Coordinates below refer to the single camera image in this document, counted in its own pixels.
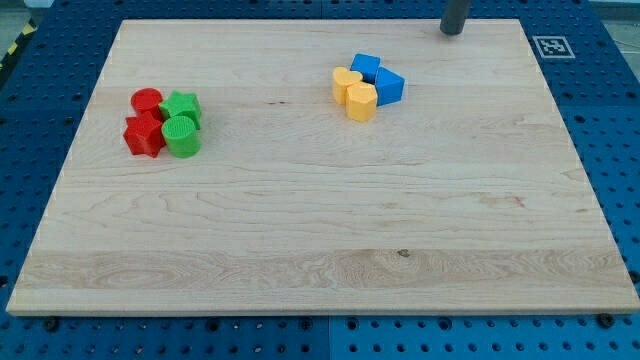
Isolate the yellow pentagon block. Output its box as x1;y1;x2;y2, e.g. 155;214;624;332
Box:
346;82;378;122

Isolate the yellow heart block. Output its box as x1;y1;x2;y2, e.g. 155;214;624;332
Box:
332;67;363;105

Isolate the blue triangle block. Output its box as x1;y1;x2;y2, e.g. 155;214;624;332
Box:
375;67;405;106

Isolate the blue cube block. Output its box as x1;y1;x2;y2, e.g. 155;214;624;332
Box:
350;53;381;84

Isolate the green cylinder block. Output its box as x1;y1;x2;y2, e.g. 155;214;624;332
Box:
161;116;201;158

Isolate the light wooden board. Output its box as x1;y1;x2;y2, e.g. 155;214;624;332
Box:
7;19;639;316

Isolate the green star block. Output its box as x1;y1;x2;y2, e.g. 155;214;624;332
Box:
158;91;202;130

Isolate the red star block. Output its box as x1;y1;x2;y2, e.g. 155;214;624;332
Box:
123;112;166;158

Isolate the red cylinder block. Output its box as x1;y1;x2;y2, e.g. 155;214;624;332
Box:
130;88;164;121

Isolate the white fiducial marker tag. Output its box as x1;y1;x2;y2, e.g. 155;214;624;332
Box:
533;35;575;59

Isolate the black bolt front left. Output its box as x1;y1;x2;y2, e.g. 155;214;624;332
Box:
42;316;60;333

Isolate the black bolt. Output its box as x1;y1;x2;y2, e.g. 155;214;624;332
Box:
42;316;60;333
596;313;616;329

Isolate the black bolt front right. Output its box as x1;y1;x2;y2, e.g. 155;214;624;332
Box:
596;313;616;329

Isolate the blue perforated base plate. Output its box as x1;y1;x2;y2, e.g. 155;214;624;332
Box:
1;0;639;359

